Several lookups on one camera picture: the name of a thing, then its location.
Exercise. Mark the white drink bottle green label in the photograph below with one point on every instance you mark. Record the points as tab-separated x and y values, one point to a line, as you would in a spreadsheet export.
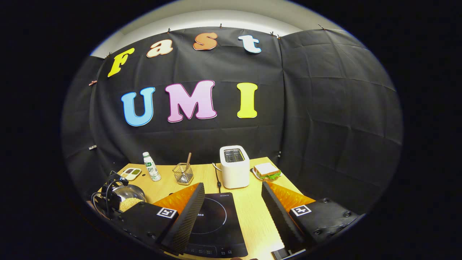
152	168

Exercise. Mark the black induction cooktop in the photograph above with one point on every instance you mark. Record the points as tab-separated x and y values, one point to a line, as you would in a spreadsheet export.
220	225

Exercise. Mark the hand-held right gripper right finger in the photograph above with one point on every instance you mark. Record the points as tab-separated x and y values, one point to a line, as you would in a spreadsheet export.
279	216

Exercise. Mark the white toaster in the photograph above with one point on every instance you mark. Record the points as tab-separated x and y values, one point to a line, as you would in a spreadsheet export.
234	173

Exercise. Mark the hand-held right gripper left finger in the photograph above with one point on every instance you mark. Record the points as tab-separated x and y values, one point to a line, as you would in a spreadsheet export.
187	216

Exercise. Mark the small white plate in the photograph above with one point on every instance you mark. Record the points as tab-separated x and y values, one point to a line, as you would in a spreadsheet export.
257	176

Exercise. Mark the pile of yellow soybeans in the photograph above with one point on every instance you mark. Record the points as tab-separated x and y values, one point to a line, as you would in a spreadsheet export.
130	204

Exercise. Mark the white divided dish of beans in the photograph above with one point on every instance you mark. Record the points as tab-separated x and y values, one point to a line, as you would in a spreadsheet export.
130	174

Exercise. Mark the sandwich with lettuce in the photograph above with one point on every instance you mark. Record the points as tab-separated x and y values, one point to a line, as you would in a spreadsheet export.
267	169

